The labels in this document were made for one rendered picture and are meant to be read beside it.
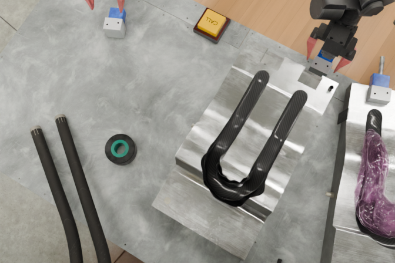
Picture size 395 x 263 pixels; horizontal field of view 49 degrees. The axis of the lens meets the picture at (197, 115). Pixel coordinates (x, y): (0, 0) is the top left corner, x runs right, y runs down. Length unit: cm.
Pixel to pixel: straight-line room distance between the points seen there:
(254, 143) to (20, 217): 133
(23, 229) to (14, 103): 91
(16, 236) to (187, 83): 121
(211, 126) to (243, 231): 26
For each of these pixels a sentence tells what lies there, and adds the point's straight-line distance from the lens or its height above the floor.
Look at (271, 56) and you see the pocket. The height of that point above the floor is 87.
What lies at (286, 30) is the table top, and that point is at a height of 80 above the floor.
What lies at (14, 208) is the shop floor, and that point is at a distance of 216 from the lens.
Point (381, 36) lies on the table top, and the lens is 136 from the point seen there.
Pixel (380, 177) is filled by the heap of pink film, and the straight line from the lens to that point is 112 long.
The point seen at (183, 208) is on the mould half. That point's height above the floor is 86.
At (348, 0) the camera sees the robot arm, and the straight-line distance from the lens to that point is 108.
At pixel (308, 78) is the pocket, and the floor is 86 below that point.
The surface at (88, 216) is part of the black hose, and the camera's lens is 110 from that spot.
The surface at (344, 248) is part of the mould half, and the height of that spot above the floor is 91.
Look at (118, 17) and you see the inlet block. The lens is 130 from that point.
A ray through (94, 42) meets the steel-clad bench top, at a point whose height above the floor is 80.
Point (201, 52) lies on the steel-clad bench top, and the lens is 126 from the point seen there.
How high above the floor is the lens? 196
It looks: 74 degrees down
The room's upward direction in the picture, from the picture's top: 10 degrees counter-clockwise
